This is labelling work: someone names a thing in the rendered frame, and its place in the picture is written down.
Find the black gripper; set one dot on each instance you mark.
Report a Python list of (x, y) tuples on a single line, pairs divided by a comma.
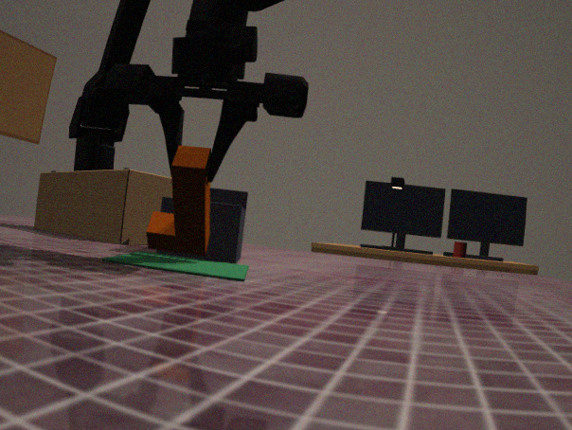
[(281, 95)]

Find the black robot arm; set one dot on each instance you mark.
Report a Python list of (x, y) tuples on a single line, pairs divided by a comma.
[(215, 54)]

